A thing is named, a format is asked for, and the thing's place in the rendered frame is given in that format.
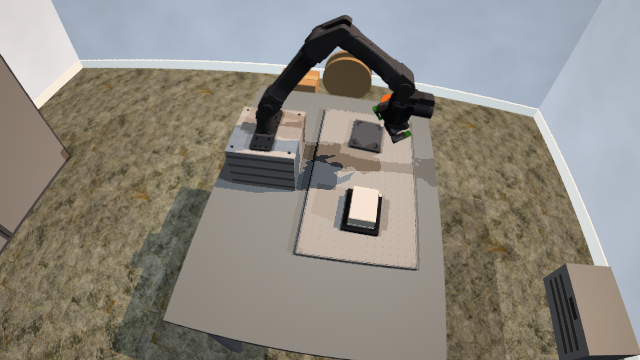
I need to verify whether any beige perforated base plate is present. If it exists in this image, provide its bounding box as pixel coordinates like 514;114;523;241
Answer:
295;108;417;270

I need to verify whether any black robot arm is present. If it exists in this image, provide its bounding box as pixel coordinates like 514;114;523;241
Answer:
249;15;435;152

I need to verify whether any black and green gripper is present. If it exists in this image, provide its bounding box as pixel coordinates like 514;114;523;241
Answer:
372;100;411;144

